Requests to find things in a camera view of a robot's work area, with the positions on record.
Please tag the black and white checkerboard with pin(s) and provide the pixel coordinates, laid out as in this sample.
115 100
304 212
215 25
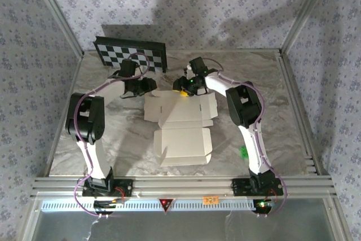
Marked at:
112 54

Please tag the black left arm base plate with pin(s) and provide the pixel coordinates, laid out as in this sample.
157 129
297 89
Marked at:
127 190

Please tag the wide aluminium side rail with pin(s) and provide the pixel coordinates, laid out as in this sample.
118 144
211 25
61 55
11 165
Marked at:
292 83

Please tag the black right controller board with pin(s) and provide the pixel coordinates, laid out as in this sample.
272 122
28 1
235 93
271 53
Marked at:
263 206

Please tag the white and purple paper box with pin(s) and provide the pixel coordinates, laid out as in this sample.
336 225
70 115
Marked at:
183 142

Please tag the orange label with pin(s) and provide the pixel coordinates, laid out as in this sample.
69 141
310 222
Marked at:
211 199

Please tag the thin aluminium side rail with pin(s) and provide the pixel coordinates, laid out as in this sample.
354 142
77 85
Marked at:
72 83

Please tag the black left controller board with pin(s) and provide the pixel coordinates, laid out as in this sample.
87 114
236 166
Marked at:
104 203

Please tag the aluminium frame post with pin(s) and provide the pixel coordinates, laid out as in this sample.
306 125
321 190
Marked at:
60 16
305 9

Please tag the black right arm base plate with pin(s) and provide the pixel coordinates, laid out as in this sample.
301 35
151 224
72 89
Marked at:
239 188

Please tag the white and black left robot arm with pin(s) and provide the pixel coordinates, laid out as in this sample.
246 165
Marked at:
90 117

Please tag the green block with holes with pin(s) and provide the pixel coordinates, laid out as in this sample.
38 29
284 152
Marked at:
242 152

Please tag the grey metal panel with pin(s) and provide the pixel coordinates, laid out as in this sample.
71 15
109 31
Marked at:
183 227

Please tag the red triangle sticker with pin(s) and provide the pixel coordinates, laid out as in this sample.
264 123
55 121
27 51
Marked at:
166 203

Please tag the black controller board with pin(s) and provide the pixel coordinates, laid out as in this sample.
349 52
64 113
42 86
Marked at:
104 203
263 206

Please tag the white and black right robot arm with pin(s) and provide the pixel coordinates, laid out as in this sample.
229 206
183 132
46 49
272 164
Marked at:
242 105

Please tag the aluminium cross rail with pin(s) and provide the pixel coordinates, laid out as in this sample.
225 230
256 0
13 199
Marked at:
183 186

